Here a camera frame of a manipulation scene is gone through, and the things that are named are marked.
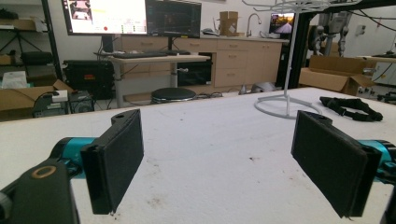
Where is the dark computer monitor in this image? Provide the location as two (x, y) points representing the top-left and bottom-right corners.
(145, 0), (203, 39)

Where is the black strap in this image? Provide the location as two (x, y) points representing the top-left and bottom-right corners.
(319, 95), (384, 122)

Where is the wooden cabinet counter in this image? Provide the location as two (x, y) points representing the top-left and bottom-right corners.
(114, 35), (290, 89)

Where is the black keyboard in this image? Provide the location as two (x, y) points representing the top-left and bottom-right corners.
(112, 51), (169, 60)

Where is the black electronic device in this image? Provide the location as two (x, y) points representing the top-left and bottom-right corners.
(32, 91), (70, 119)

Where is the large bright monitor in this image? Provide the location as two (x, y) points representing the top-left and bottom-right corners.
(61, 0), (149, 36)

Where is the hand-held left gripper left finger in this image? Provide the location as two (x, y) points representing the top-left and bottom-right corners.
(49, 108), (145, 216)

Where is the large open cardboard box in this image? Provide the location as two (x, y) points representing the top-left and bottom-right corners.
(298, 55), (377, 97)

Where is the black equipment case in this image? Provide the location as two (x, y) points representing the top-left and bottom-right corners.
(63, 59), (115, 101)

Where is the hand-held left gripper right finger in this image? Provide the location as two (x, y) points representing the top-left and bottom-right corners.
(290, 109), (396, 218)

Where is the black metal shelf rack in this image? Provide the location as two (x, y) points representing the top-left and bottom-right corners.
(0, 0), (64, 82)

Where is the white wire stand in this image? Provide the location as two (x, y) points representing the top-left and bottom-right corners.
(242, 0), (362, 120)

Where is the light wooden standing desk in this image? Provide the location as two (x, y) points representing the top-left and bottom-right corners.
(106, 54), (211, 108)

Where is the black round stool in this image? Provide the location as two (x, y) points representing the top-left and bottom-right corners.
(150, 87), (198, 104)

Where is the small cardboard box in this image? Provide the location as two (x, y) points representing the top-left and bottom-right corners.
(219, 10), (240, 37)

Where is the chrome faucet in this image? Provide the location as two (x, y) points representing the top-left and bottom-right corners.
(246, 12), (262, 38)

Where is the small monitor with road picture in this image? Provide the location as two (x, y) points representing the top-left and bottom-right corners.
(269, 12), (295, 35)

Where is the open cardboard box with bag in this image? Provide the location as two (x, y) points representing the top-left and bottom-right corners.
(0, 70), (75, 112)

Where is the black metal frame post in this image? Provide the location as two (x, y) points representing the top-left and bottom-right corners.
(288, 12), (316, 90)

